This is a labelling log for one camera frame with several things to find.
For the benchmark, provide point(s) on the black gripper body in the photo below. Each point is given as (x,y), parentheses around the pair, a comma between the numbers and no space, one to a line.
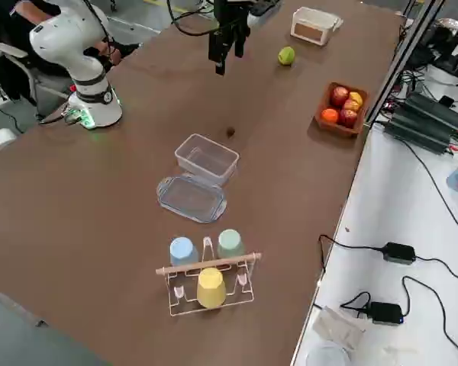
(231,13)

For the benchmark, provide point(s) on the red strawberry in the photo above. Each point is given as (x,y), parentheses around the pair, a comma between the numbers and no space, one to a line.
(230,132)

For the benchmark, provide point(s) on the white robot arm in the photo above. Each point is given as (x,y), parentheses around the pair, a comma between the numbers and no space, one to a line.
(88,72)

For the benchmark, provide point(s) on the person's forearm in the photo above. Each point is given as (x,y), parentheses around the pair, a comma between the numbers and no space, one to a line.
(38,9)

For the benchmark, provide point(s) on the white plastic box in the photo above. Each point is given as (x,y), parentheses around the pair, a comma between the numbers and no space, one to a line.
(309,28)

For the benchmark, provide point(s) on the clear plastic box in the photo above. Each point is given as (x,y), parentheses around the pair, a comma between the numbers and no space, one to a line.
(207,160)

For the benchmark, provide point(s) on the large red apple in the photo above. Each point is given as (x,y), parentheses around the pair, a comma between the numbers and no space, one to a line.
(339,95)

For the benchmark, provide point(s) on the red and yellow apple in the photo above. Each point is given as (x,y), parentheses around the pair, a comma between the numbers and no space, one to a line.
(351,105)

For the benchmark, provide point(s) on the dark red apple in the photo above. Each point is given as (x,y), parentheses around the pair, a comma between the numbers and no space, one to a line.
(349,118)

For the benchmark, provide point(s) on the orange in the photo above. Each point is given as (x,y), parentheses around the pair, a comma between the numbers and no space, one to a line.
(329,116)

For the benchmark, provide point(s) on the yellow lemon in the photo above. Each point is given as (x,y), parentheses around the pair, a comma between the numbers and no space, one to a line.
(357,98)

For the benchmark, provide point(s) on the brown wooden fruit basket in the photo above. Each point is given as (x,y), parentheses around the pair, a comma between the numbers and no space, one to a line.
(337,127)

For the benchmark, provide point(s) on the clear lid with blue seal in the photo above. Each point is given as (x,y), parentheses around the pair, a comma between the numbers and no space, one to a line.
(191,198)

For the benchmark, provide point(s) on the white office chair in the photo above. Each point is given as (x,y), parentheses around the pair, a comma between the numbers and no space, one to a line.
(30,76)

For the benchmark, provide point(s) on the green cup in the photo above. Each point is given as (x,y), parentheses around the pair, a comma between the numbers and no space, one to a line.
(231,244)

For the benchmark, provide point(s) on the black power supply unit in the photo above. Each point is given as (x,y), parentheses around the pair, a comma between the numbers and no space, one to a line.
(423,122)

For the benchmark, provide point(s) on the white bucket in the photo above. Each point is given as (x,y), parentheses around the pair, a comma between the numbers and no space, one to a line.
(442,78)

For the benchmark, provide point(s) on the blue cup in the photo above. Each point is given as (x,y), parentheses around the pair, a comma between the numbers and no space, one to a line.
(183,251)

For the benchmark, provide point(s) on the person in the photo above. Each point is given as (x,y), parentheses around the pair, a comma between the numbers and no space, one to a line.
(5,26)

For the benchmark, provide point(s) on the yellow cup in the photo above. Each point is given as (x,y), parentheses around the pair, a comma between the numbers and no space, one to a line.
(211,287)

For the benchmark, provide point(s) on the black power adapter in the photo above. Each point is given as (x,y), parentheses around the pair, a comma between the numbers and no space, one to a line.
(385,312)
(399,252)

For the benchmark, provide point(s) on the crumpled clear plastic bag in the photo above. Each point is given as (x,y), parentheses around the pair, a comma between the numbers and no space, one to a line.
(337,328)

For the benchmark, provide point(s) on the clear round lid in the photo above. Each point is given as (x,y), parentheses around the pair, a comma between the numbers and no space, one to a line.
(326,354)

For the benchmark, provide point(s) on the aluminium frame post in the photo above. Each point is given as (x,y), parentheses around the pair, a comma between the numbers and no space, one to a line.
(404,57)

